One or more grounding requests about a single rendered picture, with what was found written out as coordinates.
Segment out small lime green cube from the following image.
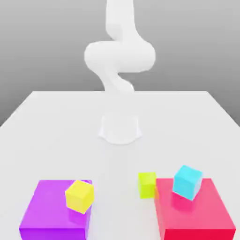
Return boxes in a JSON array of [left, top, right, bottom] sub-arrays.
[[138, 172, 157, 199]]

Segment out large purple box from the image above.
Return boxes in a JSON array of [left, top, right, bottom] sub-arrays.
[[18, 179, 93, 240]]

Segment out large red box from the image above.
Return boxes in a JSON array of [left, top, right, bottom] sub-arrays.
[[154, 177, 237, 240]]

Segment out small cyan cube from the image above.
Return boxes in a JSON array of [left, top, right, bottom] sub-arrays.
[[172, 165, 203, 201]]

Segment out small yellow cube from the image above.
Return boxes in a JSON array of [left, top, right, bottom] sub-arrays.
[[65, 180, 95, 215]]

